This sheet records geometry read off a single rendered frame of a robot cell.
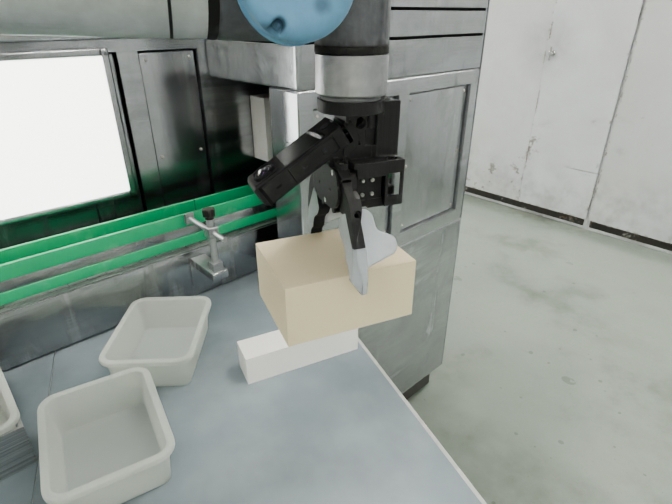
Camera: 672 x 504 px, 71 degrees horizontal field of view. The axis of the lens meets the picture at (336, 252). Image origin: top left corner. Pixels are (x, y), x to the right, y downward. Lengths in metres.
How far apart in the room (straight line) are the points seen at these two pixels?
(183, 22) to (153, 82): 0.98
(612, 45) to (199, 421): 3.25
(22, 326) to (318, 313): 0.73
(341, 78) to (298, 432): 0.59
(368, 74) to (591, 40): 3.19
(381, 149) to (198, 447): 0.58
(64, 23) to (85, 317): 0.88
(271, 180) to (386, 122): 0.14
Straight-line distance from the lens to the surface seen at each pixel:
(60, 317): 1.13
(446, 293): 1.80
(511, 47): 3.86
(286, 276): 0.52
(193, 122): 1.36
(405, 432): 0.86
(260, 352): 0.93
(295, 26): 0.31
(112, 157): 1.25
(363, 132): 0.52
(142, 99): 1.28
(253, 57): 1.16
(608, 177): 3.67
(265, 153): 1.40
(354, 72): 0.48
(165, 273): 1.17
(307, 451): 0.83
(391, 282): 0.55
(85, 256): 1.11
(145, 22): 0.33
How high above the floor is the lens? 1.39
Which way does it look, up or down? 27 degrees down
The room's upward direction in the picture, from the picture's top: straight up
